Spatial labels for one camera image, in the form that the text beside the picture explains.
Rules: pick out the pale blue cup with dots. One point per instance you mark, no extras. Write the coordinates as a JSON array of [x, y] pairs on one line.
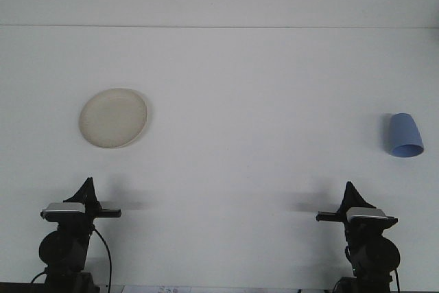
[[404, 131]]

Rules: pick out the pale round plate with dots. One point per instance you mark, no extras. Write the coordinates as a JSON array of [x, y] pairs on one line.
[[113, 118]]

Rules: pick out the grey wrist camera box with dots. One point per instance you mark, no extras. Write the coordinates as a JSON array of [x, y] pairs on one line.
[[367, 214], [63, 210]]

